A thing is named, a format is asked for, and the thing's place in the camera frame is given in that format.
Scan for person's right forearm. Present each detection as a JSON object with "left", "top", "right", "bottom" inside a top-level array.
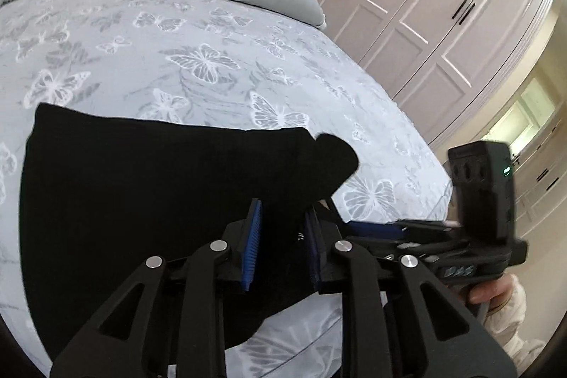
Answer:
[{"left": 481, "top": 274, "right": 549, "bottom": 366}]

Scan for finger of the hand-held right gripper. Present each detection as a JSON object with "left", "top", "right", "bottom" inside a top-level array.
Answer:
[
  {"left": 344, "top": 235, "right": 446, "bottom": 263},
  {"left": 348, "top": 219, "right": 457, "bottom": 238}
]

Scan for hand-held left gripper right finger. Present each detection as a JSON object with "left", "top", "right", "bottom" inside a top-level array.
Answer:
[{"left": 303, "top": 205, "right": 519, "bottom": 378}]

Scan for person's right hand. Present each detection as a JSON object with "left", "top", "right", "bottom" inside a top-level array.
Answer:
[{"left": 468, "top": 276, "right": 515, "bottom": 305}]

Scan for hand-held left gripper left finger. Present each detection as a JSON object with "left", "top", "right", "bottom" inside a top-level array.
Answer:
[{"left": 51, "top": 198, "right": 266, "bottom": 378}]

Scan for black pants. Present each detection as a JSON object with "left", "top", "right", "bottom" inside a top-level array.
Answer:
[{"left": 18, "top": 102, "right": 359, "bottom": 366}]

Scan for white cabinets beyond doorway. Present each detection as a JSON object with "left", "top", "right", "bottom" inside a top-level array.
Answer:
[{"left": 478, "top": 74, "right": 567, "bottom": 239}]

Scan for white wardrobe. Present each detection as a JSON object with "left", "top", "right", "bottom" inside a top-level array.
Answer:
[{"left": 288, "top": 0, "right": 560, "bottom": 149}]

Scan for butterfly print bedspread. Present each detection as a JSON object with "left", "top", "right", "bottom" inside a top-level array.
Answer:
[{"left": 0, "top": 0, "right": 456, "bottom": 378}]

